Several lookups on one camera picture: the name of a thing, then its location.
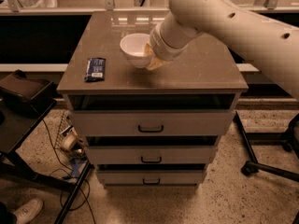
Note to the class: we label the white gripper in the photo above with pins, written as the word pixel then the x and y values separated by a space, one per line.
pixel 158 46

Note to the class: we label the white ceramic bowl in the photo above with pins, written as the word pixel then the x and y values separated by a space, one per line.
pixel 133 47

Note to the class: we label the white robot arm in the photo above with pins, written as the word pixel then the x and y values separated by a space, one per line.
pixel 271 46

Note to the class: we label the blue rxbar blueberry wrapper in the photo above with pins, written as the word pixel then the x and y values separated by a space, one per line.
pixel 95 69

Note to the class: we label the grey three-drawer cabinet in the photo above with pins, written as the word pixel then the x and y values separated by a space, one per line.
pixel 204 78

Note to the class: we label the top grey drawer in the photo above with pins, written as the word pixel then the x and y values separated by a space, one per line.
pixel 152 123

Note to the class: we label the grey drawer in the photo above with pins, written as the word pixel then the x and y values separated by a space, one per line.
pixel 152 178
pixel 150 155
pixel 152 123

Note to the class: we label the middle grey drawer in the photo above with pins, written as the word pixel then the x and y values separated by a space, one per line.
pixel 150 155

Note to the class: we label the masking tape roll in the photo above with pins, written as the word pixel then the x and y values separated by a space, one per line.
pixel 68 142

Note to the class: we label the bottom grey drawer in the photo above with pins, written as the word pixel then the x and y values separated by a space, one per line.
pixel 152 178

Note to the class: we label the black side table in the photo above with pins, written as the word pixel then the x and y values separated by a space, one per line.
pixel 14 129

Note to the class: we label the black chair base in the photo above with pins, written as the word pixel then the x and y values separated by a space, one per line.
pixel 268 144

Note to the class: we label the white sneaker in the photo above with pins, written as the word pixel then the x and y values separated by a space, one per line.
pixel 28 211

